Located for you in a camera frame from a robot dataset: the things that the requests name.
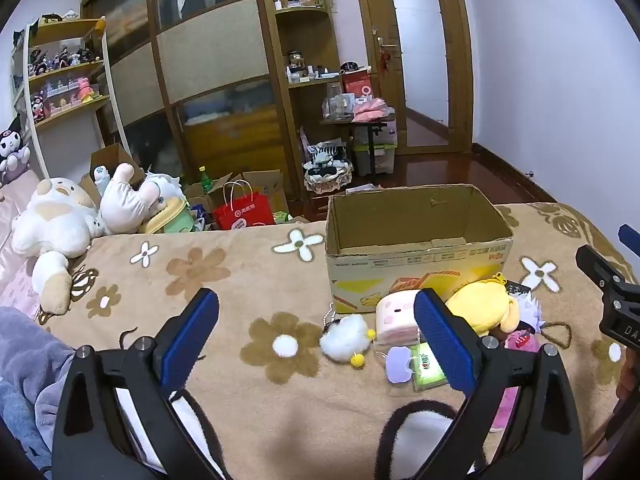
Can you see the large white brown plush bear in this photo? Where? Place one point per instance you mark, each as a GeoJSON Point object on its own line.
{"type": "Point", "coordinates": [50, 225]}

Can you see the black tag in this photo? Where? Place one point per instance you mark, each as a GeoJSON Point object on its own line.
{"type": "Point", "coordinates": [517, 288]}

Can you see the black side table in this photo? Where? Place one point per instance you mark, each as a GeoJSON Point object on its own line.
{"type": "Point", "coordinates": [367, 130]}

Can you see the white-framed display shelf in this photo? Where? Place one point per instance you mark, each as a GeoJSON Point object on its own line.
{"type": "Point", "coordinates": [65, 32]}

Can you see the white-haired plush doll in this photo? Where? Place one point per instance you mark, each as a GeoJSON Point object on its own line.
{"type": "Point", "coordinates": [529, 312]}

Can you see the purple charm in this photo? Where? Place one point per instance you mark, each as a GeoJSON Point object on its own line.
{"type": "Point", "coordinates": [398, 362]}

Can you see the clear storage bin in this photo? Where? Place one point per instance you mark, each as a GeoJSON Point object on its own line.
{"type": "Point", "coordinates": [382, 157]}

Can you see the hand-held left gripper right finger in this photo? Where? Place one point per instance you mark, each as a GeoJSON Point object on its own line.
{"type": "Point", "coordinates": [445, 340]}

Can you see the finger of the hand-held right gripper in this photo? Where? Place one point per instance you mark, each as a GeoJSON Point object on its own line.
{"type": "Point", "coordinates": [597, 262]}
{"type": "Point", "coordinates": [630, 237]}

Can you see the printed cardboard box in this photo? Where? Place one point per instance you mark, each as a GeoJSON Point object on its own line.
{"type": "Point", "coordinates": [400, 265]}

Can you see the open brown cardboard box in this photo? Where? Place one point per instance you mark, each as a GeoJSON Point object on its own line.
{"type": "Point", "coordinates": [107, 157]}

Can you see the green tissue pack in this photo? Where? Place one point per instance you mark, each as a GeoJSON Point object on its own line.
{"type": "Point", "coordinates": [430, 374]}

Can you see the clear plastic containers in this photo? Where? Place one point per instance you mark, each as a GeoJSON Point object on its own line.
{"type": "Point", "coordinates": [337, 105]}

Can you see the red paper bag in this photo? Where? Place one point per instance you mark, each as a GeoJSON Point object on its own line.
{"type": "Point", "coordinates": [245, 215]}

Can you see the pink folded cloth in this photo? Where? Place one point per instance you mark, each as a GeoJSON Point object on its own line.
{"type": "Point", "coordinates": [370, 107]}

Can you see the person's right hand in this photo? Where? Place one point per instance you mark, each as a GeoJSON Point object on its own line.
{"type": "Point", "coordinates": [631, 375]}

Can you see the yellow plush toy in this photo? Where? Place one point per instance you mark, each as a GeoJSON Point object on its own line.
{"type": "Point", "coordinates": [480, 305]}

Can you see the zebra striped plush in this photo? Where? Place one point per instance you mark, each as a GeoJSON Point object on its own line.
{"type": "Point", "coordinates": [325, 155]}

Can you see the pink figure toy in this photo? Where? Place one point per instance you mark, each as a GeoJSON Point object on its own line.
{"type": "Point", "coordinates": [85, 91]}

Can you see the wooden door with glass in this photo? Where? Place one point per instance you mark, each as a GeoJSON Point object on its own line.
{"type": "Point", "coordinates": [415, 50]}

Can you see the wooden open corner shelf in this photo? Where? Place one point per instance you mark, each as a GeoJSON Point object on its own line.
{"type": "Point", "coordinates": [310, 20]}

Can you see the flat-flapped cardboard box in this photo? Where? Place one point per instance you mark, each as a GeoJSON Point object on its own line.
{"type": "Point", "coordinates": [265, 185]}

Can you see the wicker basket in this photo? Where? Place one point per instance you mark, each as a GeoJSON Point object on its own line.
{"type": "Point", "coordinates": [327, 180]}

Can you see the green plastic bottle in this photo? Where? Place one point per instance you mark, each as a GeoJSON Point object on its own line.
{"type": "Point", "coordinates": [205, 182]}

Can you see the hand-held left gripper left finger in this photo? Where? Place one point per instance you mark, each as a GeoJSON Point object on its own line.
{"type": "Point", "coordinates": [192, 340]}

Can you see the wooden wardrobe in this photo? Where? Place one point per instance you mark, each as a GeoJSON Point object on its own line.
{"type": "Point", "coordinates": [210, 50]}

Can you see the beige floral blanket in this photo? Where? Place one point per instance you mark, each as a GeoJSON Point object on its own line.
{"type": "Point", "coordinates": [225, 365]}

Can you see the plush doll with pink limbs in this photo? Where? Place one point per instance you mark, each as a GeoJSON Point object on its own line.
{"type": "Point", "coordinates": [125, 205]}

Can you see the red box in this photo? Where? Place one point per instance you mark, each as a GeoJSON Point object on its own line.
{"type": "Point", "coordinates": [356, 85]}

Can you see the pink square plush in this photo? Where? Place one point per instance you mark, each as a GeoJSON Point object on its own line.
{"type": "Point", "coordinates": [395, 312]}

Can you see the black purple plush doll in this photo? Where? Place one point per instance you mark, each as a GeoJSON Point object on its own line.
{"type": "Point", "coordinates": [12, 150]}

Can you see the grey fleece garment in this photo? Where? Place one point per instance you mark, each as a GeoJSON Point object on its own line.
{"type": "Point", "coordinates": [30, 370]}

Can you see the green yellow plush bag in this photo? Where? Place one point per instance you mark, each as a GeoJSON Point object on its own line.
{"type": "Point", "coordinates": [170, 217]}

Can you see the pink bed sheet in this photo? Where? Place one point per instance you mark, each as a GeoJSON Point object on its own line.
{"type": "Point", "coordinates": [15, 270]}

